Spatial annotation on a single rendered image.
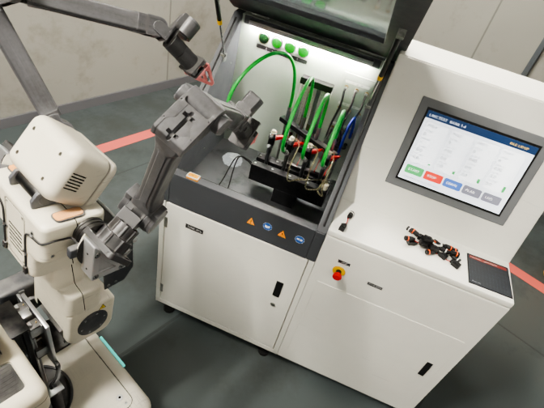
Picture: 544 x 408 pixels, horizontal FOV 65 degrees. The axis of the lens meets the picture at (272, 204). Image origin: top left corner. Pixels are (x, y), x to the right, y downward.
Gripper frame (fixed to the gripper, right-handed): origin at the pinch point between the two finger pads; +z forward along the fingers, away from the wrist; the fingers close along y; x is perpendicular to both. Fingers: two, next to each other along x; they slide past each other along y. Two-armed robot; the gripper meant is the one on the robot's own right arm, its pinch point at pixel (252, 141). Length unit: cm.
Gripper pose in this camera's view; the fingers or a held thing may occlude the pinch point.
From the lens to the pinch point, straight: 145.8
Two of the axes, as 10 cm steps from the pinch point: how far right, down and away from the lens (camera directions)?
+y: 5.5, -8.4, 0.4
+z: 2.6, 2.1, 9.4
